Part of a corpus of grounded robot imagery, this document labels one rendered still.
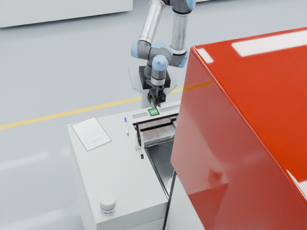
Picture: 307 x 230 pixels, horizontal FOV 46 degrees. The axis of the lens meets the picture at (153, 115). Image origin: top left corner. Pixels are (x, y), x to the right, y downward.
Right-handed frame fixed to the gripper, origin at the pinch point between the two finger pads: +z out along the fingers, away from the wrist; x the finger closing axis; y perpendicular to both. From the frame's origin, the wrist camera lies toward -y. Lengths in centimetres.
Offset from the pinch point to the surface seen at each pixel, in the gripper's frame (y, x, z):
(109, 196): 53, -42, -6
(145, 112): -0.5, -4.3, 5.0
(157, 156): 27.4, -7.4, 10.7
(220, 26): -204, 179, 101
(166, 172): 38.8, -7.3, 10.7
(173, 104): -2.2, 14.0, 4.7
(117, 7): -256, 58, 86
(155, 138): 13.6, -3.4, 12.6
